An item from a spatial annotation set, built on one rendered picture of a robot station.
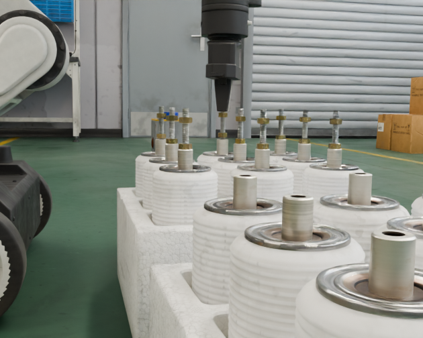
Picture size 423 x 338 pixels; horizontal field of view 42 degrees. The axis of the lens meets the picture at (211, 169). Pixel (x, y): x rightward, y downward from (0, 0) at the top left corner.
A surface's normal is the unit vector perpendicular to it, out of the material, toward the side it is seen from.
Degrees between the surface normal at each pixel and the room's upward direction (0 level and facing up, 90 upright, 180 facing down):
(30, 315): 0
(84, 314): 0
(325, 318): 57
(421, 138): 90
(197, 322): 0
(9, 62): 90
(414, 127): 90
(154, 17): 90
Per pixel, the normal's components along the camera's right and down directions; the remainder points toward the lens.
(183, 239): 0.24, 0.11
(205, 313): 0.01, -0.99
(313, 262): 0.11, -0.44
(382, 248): -0.66, 0.07
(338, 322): -0.63, -0.48
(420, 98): -0.97, 0.01
